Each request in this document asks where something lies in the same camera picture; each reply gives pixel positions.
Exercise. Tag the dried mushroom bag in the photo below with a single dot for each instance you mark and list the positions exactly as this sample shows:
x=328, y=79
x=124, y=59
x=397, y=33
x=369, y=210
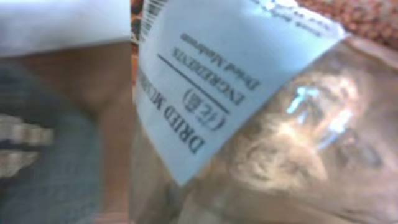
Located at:
x=266, y=112

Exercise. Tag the grey plastic basket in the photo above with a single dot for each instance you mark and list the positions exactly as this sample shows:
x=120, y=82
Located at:
x=51, y=155

